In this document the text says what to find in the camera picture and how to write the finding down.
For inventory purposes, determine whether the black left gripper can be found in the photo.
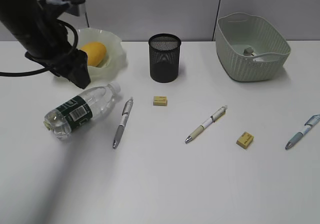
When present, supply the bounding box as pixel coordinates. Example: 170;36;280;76
25;49;91;89

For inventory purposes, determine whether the yellow mango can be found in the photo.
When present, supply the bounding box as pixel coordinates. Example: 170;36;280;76
80;41;107;67

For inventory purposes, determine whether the clear plastic water bottle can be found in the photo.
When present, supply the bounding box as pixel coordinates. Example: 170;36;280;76
43;81;121;139

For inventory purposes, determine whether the grey grip white pen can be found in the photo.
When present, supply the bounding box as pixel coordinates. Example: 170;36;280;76
112;97;134;149

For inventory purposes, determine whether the white waste paper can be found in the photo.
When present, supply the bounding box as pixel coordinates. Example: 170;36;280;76
243;46;256;57

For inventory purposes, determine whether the blue grip pen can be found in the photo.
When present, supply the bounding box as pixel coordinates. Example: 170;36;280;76
285;114;320;150

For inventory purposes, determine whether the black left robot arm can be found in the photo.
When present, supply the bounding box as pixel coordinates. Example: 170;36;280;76
0;0;91;89

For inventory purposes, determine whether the translucent green wavy plate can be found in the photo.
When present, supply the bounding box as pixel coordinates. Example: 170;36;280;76
77;27;128;84

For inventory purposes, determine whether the yellow eraser near holder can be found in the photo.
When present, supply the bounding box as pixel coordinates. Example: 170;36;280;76
152;96;168;106

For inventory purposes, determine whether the black mesh pen holder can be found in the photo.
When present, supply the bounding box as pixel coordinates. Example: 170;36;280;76
148;33;182;83

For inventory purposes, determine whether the beige grip white pen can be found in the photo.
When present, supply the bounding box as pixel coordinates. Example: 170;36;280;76
184;105;228;144

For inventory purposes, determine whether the light green plastic basket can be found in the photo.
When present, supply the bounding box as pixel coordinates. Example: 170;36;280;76
215;12;291;82

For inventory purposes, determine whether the yellow eraser right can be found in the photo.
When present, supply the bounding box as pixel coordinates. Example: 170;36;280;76
236;131;254;150

